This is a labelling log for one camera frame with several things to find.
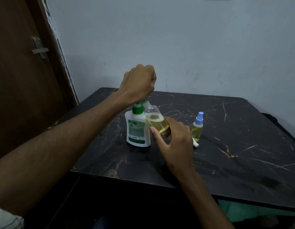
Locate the person's blue trousers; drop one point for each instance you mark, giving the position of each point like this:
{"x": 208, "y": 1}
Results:
{"x": 102, "y": 222}

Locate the small clear bottle white cap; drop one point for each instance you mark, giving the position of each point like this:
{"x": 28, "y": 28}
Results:
{"x": 157, "y": 119}

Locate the brown wooden door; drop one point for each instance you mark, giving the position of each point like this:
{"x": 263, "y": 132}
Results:
{"x": 21, "y": 92}

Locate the person's left hand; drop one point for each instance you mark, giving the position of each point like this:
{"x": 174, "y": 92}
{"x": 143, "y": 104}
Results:
{"x": 138, "y": 83}

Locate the person's left forearm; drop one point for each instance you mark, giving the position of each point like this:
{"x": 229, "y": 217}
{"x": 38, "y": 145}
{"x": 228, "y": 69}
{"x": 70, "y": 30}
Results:
{"x": 49, "y": 157}

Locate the person's right forearm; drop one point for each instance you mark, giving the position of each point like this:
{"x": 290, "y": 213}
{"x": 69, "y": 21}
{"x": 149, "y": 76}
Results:
{"x": 207, "y": 205}

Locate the person's right hand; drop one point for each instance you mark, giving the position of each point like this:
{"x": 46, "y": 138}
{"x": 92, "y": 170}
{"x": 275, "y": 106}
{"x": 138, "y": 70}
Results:
{"x": 179, "y": 152}

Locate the person's white sleeve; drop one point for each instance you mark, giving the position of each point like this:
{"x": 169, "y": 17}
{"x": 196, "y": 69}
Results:
{"x": 7, "y": 219}

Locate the green cloth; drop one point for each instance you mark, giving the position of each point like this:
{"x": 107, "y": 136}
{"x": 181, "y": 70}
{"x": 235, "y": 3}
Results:
{"x": 254, "y": 211}

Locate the metal door latch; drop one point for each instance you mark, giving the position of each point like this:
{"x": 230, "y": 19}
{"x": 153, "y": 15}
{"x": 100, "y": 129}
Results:
{"x": 40, "y": 48}

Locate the white spray cap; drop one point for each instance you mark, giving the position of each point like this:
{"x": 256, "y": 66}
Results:
{"x": 195, "y": 143}

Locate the blue spray cap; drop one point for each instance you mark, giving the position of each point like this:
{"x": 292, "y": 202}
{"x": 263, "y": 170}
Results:
{"x": 199, "y": 119}

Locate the white green hand sanitizer bottle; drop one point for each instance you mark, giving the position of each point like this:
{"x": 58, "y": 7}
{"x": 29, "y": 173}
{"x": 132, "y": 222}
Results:
{"x": 136, "y": 133}

